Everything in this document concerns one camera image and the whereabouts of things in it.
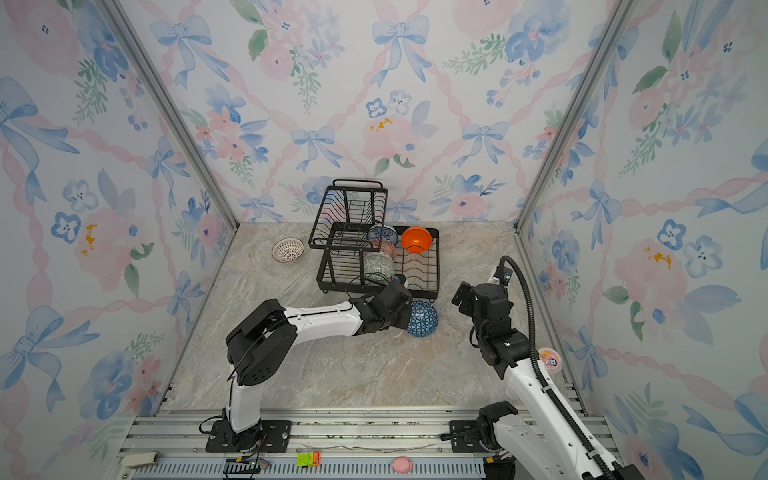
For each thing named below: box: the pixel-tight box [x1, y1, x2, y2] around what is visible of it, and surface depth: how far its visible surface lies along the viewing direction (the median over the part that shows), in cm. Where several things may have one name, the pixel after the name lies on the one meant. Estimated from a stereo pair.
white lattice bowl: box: [271, 237, 305, 264], surface depth 112 cm
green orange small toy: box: [297, 451, 321, 467], surface depth 71 cm
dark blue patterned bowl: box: [406, 300, 439, 338], surface depth 94 cm
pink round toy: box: [392, 457, 413, 474], surface depth 71 cm
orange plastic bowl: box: [401, 226, 432, 253], surface depth 111 cm
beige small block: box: [121, 451, 158, 467], surface depth 71 cm
